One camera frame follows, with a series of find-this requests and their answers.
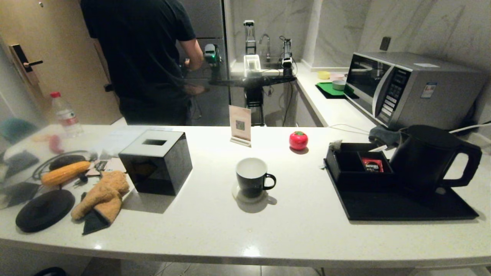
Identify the silver microwave oven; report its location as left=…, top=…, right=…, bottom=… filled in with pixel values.
left=344, top=52, right=488, bottom=131

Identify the black rounded plastic object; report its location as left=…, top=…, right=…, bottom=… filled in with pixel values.
left=33, top=267, right=68, bottom=276

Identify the yellow toy corn cob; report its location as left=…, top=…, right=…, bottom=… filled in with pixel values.
left=41, top=161, right=91, bottom=187

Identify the black round kettle base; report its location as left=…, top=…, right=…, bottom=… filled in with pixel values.
left=15, top=189, right=76, bottom=233

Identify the beige QR sign card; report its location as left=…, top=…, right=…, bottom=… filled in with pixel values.
left=229, top=105, right=252, bottom=148

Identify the black mug white inside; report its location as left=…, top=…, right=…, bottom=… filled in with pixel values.
left=236, top=158, right=277, bottom=199

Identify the grey device green light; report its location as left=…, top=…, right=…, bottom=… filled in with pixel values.
left=203, top=43, right=222, bottom=66

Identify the grey cloth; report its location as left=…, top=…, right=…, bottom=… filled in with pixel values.
left=368, top=126, right=403, bottom=148

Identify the teal rounded object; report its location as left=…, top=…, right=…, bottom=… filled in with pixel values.
left=0, top=117, right=38, bottom=144

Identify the person in black shirt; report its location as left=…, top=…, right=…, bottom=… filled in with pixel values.
left=80, top=0, right=206, bottom=126

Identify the black sachet holder box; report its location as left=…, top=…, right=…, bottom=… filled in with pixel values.
left=325, top=143, right=395, bottom=185

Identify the white plastic container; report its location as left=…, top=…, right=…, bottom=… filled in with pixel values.
left=244, top=54, right=262, bottom=77

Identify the black background table top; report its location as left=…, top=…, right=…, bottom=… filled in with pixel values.
left=209, top=75, right=298, bottom=87

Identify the chrome faucet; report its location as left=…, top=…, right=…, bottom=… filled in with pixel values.
left=259, top=33, right=271, bottom=62

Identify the black electric kettle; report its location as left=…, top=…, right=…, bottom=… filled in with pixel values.
left=389, top=125, right=483, bottom=193

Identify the clear water bottle red cap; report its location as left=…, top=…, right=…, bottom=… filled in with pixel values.
left=50, top=91, right=84, bottom=138

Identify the black table column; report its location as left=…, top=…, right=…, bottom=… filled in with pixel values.
left=245, top=86, right=266, bottom=126

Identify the black oval object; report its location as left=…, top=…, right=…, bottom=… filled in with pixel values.
left=49, top=154, right=87, bottom=171

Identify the background robot arm with cables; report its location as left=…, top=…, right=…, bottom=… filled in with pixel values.
left=279, top=36, right=294, bottom=69

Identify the green cutting board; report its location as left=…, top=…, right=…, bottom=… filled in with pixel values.
left=318, top=81, right=354, bottom=95

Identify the paper card black label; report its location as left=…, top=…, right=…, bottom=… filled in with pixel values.
left=86, top=158, right=127, bottom=177

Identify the thin white cable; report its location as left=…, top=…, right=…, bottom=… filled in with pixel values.
left=328, top=123, right=378, bottom=135

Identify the black cube tissue box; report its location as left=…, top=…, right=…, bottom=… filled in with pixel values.
left=118, top=130, right=193, bottom=196

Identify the red coffee sachet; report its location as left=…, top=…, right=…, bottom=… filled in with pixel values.
left=361, top=157, right=384, bottom=173

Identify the beige wooden door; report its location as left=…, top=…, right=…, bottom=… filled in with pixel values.
left=0, top=0, right=123, bottom=125

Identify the green cutting mat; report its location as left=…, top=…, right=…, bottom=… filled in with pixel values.
left=315, top=84, right=359, bottom=99

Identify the black rectangular serving tray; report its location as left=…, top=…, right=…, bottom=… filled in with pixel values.
left=324, top=159, right=480, bottom=222

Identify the white power cable with plug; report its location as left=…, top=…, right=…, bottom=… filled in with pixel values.
left=449, top=122, right=491, bottom=135

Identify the black door lock with lever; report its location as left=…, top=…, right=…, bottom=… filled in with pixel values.
left=9, top=44, right=43, bottom=85

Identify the dark flat packet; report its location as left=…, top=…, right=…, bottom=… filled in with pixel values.
left=3, top=150, right=39, bottom=177

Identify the white round coaster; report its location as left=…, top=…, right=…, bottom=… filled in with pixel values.
left=232, top=181, right=269, bottom=204

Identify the red toy tomato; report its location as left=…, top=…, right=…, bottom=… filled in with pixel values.
left=289, top=131, right=309, bottom=151

